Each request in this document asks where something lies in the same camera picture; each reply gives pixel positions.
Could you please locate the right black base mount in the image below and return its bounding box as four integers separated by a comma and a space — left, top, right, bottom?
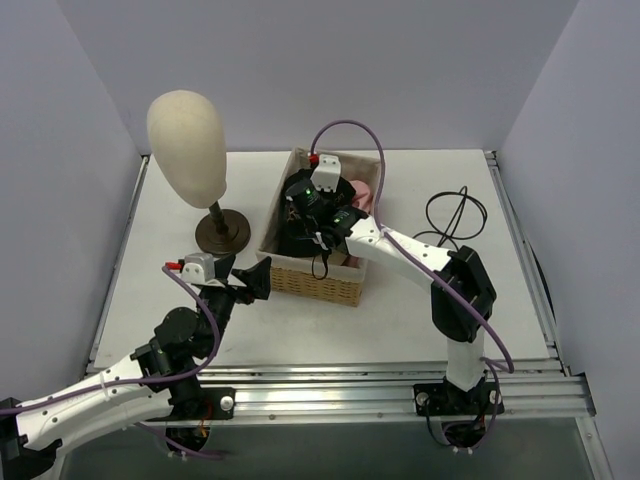
412, 379, 505, 454

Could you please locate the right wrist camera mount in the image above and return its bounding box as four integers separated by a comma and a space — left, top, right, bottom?
309, 153, 342, 193

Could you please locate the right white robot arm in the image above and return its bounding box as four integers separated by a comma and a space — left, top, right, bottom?
281, 177, 497, 413

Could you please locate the black cap with R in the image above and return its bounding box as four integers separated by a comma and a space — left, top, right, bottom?
277, 169, 355, 258

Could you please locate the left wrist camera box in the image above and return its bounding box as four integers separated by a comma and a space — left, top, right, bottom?
164, 252, 216, 285

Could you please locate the wicker basket with liner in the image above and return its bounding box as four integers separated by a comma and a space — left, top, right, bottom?
255, 148, 368, 307

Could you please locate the purple cable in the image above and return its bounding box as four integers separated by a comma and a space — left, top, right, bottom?
310, 119, 516, 451
0, 264, 226, 459

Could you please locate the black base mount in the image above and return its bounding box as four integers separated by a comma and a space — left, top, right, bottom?
164, 386, 236, 452
412, 379, 505, 454

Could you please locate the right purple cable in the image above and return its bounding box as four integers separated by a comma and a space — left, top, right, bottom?
310, 119, 516, 451

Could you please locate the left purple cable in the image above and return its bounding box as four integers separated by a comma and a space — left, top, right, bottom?
0, 264, 226, 459

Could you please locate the aluminium rail frame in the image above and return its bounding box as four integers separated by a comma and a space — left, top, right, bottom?
63, 150, 611, 479

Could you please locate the cream mannequin head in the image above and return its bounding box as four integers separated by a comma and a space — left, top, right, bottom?
147, 90, 227, 209

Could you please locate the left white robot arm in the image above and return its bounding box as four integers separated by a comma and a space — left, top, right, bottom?
1, 254, 272, 479

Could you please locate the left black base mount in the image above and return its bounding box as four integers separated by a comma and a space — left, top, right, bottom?
164, 386, 236, 452

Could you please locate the pink hat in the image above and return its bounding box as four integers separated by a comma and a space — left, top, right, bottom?
344, 178, 375, 269

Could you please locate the dark round mannequin stand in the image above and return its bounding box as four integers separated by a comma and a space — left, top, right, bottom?
195, 202, 251, 257

